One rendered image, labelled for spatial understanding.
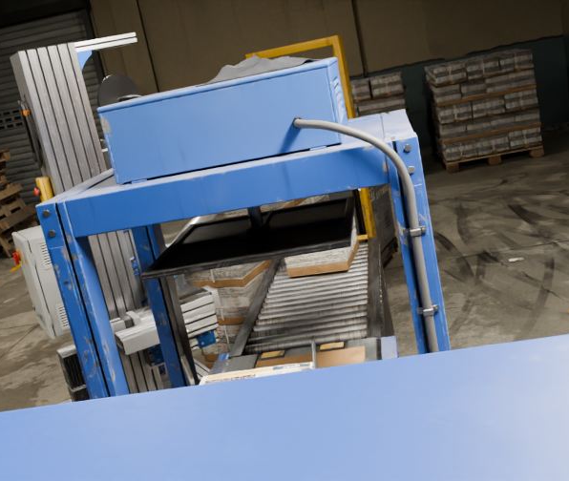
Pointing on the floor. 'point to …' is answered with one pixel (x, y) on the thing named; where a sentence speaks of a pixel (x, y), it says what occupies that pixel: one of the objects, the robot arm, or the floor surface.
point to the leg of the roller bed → (387, 310)
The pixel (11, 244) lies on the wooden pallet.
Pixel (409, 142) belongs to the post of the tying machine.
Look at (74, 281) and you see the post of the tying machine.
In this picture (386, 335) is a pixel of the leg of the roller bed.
